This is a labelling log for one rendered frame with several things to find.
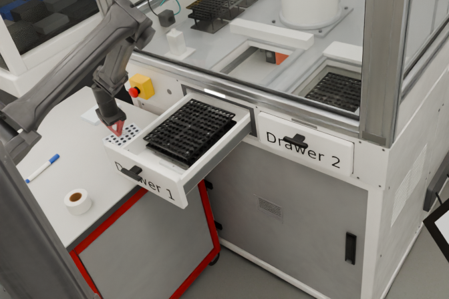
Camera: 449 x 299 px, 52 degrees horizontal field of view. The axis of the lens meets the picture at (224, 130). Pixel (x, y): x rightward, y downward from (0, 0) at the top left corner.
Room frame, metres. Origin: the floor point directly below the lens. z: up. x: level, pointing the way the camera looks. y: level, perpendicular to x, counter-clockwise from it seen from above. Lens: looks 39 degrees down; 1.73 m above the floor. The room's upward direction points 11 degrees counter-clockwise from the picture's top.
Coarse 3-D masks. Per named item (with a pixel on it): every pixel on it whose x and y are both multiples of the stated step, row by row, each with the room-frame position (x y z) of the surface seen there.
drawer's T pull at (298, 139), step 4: (296, 136) 0.93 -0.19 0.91; (300, 136) 0.93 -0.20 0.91; (304, 136) 0.92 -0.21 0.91; (284, 140) 0.93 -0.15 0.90; (288, 140) 0.92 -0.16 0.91; (292, 140) 0.92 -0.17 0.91; (296, 140) 0.91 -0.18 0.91; (300, 140) 0.91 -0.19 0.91; (296, 144) 0.90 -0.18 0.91; (300, 144) 0.90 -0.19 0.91; (304, 144) 0.89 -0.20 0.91; (304, 148) 0.89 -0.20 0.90
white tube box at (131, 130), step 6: (126, 126) 1.28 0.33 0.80; (132, 126) 1.28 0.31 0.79; (126, 132) 1.24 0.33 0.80; (132, 132) 1.24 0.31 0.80; (138, 132) 1.23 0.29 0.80; (108, 138) 1.23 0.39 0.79; (114, 138) 1.23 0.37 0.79; (120, 138) 1.22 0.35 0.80; (126, 138) 1.21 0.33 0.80; (120, 144) 1.19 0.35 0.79
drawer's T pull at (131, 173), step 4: (124, 168) 0.93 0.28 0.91; (132, 168) 0.93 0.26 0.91; (136, 168) 0.92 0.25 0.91; (140, 168) 0.92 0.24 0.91; (124, 172) 0.92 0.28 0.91; (128, 172) 0.91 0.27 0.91; (132, 172) 0.91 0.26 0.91; (136, 172) 0.91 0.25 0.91; (140, 172) 0.92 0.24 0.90; (132, 176) 0.90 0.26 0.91; (136, 176) 0.89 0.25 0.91; (136, 180) 0.89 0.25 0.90
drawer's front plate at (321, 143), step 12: (264, 120) 1.02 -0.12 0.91; (276, 120) 0.99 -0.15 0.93; (264, 132) 1.02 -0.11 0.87; (276, 132) 0.99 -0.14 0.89; (288, 132) 0.96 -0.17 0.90; (300, 132) 0.94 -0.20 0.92; (312, 132) 0.91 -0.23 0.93; (276, 144) 1.00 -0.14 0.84; (312, 144) 0.91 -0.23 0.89; (324, 144) 0.89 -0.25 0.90; (336, 144) 0.86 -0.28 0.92; (348, 144) 0.84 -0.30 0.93; (300, 156) 0.94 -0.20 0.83; (312, 156) 0.91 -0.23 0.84; (324, 156) 0.89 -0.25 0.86; (336, 156) 0.86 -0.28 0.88; (348, 156) 0.84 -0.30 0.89; (336, 168) 0.86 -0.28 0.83; (348, 168) 0.84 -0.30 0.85
